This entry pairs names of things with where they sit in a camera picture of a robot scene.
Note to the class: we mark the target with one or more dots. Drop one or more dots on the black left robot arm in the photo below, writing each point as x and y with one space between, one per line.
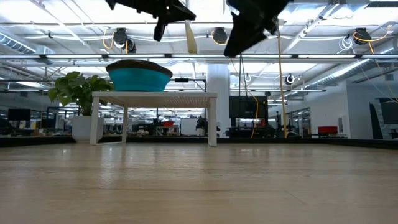
124 2

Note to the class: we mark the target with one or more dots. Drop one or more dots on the distant black rig frame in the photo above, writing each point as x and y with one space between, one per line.
186 80

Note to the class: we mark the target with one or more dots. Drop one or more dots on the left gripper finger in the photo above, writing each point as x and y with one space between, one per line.
182 18
182 8

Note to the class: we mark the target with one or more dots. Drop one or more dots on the black wall monitor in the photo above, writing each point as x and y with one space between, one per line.
248 107

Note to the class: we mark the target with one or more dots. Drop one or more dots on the distant small dark plant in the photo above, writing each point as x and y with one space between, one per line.
201 124

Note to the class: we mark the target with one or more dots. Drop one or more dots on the red box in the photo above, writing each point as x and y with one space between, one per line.
327 129

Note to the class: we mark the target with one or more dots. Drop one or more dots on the distant red bowl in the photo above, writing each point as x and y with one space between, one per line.
168 123

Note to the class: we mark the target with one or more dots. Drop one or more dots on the green potted plant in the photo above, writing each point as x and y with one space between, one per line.
77 90

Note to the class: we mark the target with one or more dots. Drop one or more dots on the distant black desk monitor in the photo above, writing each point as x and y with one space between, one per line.
18 115

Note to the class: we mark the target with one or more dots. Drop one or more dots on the white perforated shelf riser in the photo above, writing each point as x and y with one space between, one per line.
155 99

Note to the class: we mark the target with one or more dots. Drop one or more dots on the black aluminium table frame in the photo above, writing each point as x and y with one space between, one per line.
31 141

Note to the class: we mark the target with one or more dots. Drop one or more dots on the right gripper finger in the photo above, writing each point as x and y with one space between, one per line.
237 37
256 31

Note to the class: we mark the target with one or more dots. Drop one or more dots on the blue collapsible bowl grey rim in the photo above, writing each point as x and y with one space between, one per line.
140 79

